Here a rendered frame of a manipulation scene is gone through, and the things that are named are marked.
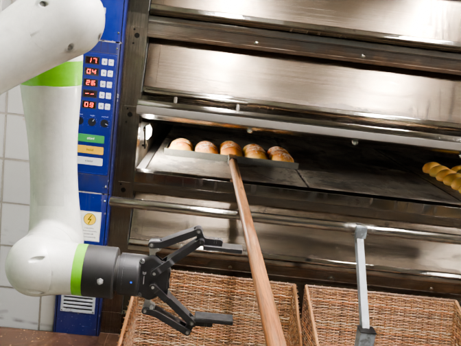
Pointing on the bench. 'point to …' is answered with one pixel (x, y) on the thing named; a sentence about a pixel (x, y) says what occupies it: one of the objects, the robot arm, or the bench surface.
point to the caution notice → (90, 225)
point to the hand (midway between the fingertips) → (230, 284)
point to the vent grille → (77, 304)
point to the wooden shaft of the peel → (257, 266)
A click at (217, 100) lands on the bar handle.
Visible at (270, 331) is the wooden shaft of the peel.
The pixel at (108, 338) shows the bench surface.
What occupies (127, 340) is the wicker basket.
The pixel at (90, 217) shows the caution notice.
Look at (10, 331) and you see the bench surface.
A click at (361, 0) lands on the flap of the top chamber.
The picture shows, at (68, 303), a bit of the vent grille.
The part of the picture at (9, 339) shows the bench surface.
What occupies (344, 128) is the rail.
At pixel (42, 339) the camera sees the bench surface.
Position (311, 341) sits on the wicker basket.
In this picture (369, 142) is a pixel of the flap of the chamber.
